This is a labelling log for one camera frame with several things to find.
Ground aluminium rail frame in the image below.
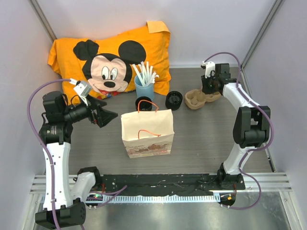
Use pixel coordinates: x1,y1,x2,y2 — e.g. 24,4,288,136
30,172,293,204

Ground brown pulp cup carrier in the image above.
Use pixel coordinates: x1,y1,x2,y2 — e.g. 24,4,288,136
184,89,221,110

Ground blue cup straw holder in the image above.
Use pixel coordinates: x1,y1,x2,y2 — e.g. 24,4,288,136
134,75,154,100

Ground black cup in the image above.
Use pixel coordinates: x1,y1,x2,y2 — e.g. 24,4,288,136
165,91,183,111
135,96,153,111

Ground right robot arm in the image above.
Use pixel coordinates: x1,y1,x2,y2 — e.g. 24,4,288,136
201,61,271,190

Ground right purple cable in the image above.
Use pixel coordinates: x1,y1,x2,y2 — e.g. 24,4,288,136
203,52,274,210

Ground purple cable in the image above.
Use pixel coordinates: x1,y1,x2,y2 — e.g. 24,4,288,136
203,52,274,210
26,78,84,230

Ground paper takeout bag orange handles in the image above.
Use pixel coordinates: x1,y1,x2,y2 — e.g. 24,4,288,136
121,107,174,158

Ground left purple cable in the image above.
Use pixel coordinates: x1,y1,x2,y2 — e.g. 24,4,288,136
26,78,84,230

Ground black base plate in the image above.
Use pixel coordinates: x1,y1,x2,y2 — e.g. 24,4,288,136
92,173,246,196

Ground orange Mickey Mouse pillow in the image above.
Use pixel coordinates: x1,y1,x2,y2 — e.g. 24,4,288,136
47,21,171,99

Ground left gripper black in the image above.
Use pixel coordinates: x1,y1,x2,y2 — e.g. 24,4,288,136
62,94,117,127

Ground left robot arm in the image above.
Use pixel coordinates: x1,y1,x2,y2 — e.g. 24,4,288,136
35,91,118,230

